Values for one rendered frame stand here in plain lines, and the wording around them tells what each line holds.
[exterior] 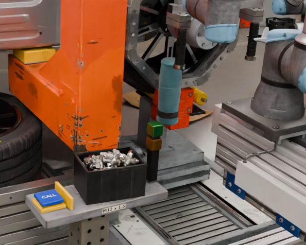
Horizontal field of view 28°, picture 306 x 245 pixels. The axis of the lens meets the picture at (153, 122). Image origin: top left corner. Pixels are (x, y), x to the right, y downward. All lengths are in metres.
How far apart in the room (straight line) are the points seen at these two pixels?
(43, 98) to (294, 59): 1.03
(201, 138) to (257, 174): 1.97
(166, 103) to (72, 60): 0.55
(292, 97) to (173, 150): 1.22
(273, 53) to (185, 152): 1.25
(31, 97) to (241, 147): 0.92
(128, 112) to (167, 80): 1.48
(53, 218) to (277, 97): 0.74
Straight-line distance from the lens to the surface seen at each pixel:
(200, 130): 3.64
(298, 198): 1.49
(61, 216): 1.85
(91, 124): 2.01
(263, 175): 1.57
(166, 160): 2.73
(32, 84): 2.34
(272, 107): 1.68
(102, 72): 1.97
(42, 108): 2.28
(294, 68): 1.55
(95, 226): 1.97
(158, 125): 1.96
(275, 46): 1.64
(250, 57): 2.43
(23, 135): 2.23
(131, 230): 2.48
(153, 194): 1.98
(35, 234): 2.22
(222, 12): 1.39
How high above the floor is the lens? 1.42
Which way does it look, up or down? 23 degrees down
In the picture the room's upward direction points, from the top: 4 degrees clockwise
